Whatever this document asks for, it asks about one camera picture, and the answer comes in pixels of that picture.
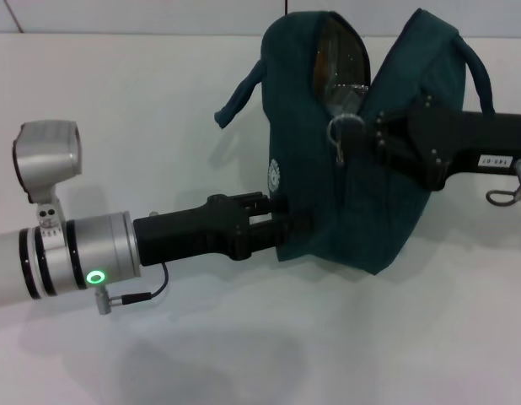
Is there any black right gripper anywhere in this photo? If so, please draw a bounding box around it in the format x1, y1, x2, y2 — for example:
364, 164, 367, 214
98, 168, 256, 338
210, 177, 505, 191
342, 94, 521, 191

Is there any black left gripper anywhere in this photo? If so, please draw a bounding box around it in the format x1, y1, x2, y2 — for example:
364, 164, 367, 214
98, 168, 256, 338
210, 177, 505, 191
132, 192, 316, 267

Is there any teal insulated lunch bag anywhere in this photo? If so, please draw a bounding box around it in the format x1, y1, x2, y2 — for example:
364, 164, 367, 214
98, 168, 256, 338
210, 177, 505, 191
213, 8, 497, 276

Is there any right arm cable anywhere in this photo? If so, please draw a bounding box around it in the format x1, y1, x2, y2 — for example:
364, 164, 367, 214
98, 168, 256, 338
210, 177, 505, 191
486, 158, 521, 208

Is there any left arm cable with plug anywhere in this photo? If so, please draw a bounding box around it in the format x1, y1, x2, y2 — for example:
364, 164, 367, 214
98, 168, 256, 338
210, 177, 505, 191
94, 263, 169, 316

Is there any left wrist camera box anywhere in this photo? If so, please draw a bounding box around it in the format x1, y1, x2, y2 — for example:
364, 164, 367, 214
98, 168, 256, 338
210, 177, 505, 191
12, 121, 83, 203

